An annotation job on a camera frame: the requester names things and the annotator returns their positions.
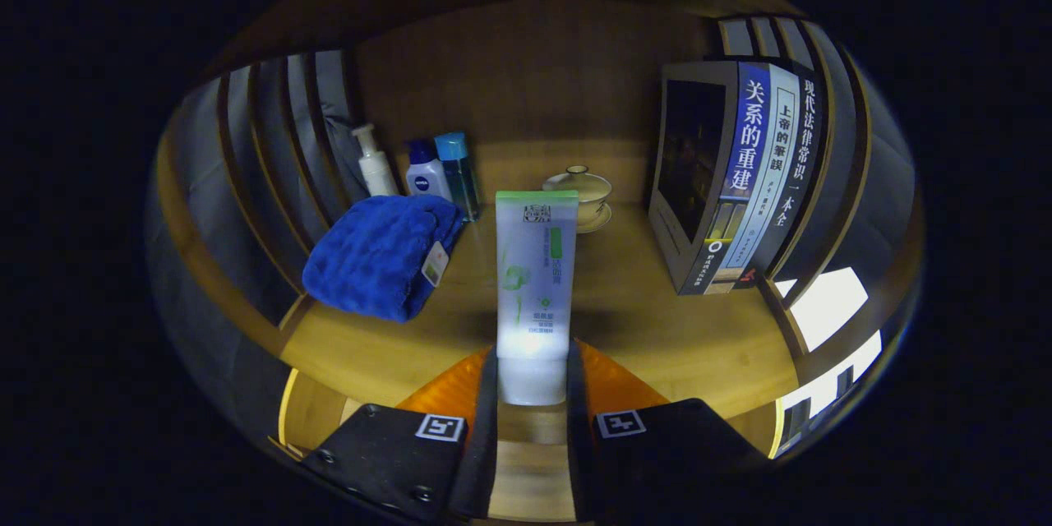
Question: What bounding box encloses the blue spine book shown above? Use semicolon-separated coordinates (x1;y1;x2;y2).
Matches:
648;60;772;297

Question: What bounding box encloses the tan saucer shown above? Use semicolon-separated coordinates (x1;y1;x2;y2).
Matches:
575;202;613;234

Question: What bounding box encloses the tan lidded teacup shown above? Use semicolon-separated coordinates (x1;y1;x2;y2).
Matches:
542;165;613;224

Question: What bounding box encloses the blue towel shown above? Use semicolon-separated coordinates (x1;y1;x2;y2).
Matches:
302;195;466;323

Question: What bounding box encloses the wooden cabinet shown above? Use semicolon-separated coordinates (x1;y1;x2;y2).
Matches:
152;0;925;461

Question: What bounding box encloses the blue translucent bottle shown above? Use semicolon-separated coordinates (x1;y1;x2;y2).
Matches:
434;132;482;223

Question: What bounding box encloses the white pump bottle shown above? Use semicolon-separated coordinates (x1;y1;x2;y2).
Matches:
352;124;401;198

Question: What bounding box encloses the white tube with green print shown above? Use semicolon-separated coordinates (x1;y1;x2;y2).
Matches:
495;190;579;407

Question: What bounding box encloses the wooden countertop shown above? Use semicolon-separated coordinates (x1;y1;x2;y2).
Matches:
278;140;802;428

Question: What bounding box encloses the white bottle with blue cap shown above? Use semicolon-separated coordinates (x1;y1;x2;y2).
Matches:
405;138;453;202

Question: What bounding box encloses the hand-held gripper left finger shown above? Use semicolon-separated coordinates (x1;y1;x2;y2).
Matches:
300;345;500;523

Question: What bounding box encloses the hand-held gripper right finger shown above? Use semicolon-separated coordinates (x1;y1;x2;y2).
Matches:
565;339;769;523

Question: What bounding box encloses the grey spine book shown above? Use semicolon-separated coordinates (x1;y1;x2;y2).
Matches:
723;64;800;290

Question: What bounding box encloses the black spine book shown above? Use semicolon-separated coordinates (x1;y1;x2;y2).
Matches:
752;74;827;288

